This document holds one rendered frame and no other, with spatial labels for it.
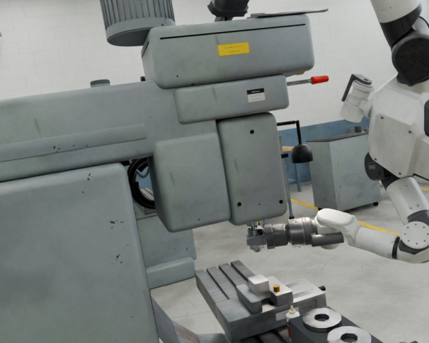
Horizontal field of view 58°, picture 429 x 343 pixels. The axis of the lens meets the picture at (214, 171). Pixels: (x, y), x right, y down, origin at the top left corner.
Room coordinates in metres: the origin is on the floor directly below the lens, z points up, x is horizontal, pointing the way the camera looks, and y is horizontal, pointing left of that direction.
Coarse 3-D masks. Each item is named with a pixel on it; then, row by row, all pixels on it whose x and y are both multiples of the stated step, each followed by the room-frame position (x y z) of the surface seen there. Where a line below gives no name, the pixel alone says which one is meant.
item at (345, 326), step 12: (312, 312) 0.89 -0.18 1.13; (324, 312) 0.88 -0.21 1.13; (336, 312) 0.87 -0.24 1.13; (300, 324) 0.87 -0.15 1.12; (312, 324) 0.84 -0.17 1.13; (324, 324) 0.83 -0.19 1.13; (336, 324) 0.82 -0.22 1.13; (348, 324) 0.84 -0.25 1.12; (300, 336) 0.84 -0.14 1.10; (312, 336) 0.81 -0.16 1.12; (324, 336) 0.80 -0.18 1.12; (336, 336) 0.78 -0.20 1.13; (348, 336) 0.78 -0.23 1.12; (360, 336) 0.76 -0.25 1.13; (372, 336) 0.78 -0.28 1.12
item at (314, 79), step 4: (312, 76) 1.17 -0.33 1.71; (316, 76) 1.17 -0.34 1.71; (320, 76) 1.17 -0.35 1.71; (324, 76) 1.17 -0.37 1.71; (300, 80) 1.16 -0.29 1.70; (304, 80) 1.16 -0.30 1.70; (308, 80) 1.16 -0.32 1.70; (312, 80) 1.17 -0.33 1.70; (316, 80) 1.16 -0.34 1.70; (320, 80) 1.17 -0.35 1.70; (324, 80) 1.17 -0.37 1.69; (288, 84) 1.15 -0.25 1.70; (292, 84) 1.15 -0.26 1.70; (296, 84) 1.16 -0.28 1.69
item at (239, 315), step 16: (240, 288) 1.28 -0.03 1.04; (304, 288) 1.29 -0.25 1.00; (224, 304) 1.26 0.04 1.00; (240, 304) 1.24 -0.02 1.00; (256, 304) 1.17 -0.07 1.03; (272, 304) 1.21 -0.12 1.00; (288, 304) 1.20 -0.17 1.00; (304, 304) 1.22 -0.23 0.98; (320, 304) 1.23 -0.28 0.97; (224, 320) 1.19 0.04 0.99; (240, 320) 1.15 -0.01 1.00; (256, 320) 1.17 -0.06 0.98; (272, 320) 1.18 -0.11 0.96; (240, 336) 1.15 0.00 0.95
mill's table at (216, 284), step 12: (228, 264) 1.81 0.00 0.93; (240, 264) 1.78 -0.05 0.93; (204, 276) 1.70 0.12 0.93; (216, 276) 1.68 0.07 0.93; (228, 276) 1.67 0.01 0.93; (240, 276) 1.64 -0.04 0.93; (252, 276) 1.62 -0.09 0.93; (204, 288) 1.60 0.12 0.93; (216, 288) 1.56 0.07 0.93; (228, 288) 1.54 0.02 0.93; (216, 300) 1.45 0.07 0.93; (216, 312) 1.44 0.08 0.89; (252, 336) 1.16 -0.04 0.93; (264, 336) 1.15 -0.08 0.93; (276, 336) 1.16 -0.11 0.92; (288, 336) 1.13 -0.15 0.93
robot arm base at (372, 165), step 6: (366, 156) 1.25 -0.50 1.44; (366, 162) 1.25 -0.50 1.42; (372, 162) 1.21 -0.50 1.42; (366, 168) 1.25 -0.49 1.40; (372, 168) 1.21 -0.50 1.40; (378, 168) 1.17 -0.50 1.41; (384, 168) 1.16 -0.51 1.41; (372, 174) 1.21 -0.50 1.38; (378, 174) 1.18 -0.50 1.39; (384, 174) 1.15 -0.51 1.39; (390, 174) 1.16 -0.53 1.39
